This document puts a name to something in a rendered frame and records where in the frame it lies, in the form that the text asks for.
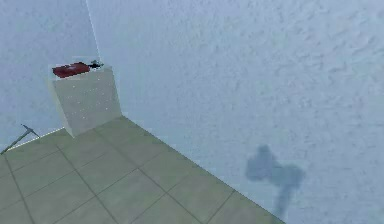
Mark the white chest of drawers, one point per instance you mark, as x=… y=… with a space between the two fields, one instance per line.
x=87 y=100

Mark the red flat object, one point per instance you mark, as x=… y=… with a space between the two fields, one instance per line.
x=70 y=70

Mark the small black object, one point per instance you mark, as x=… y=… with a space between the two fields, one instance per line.
x=95 y=64

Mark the thin grey floor lamp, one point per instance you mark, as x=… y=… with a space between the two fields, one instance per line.
x=18 y=139

